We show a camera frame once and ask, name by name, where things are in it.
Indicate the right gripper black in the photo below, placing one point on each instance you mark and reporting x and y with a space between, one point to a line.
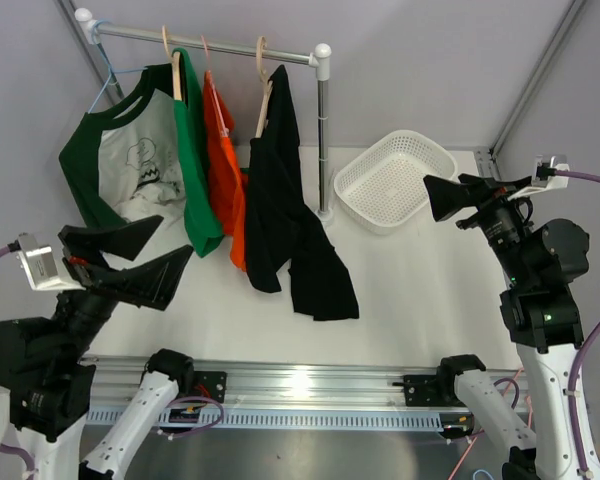
448 197

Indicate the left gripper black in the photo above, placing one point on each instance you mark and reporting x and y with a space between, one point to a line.
152 280

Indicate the green t shirt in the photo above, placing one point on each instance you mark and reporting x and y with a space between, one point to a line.
204 230

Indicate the orange t shirt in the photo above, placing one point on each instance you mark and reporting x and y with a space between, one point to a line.
227 182

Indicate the black t shirt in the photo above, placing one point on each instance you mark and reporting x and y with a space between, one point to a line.
280 229

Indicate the beige hanger of black shirt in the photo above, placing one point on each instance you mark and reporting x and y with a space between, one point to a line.
266 85

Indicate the beige hanger of green shirt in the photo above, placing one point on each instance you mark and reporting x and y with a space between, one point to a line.
174 59

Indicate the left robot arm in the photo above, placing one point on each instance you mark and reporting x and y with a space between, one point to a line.
47 387

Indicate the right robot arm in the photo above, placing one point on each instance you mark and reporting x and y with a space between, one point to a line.
543 322

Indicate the white green raglan shirt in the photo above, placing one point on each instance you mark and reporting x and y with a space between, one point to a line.
121 164

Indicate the white perforated basket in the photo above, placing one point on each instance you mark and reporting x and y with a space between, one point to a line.
383 187

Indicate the metal clothes rack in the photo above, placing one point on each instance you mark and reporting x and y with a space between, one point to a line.
319 59

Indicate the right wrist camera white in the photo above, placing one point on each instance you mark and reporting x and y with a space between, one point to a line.
545 177

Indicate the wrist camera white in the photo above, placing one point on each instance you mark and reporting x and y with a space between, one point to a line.
43 269
545 177

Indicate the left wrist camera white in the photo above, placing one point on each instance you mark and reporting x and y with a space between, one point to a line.
43 269

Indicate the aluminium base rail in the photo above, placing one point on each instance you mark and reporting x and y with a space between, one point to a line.
261 395

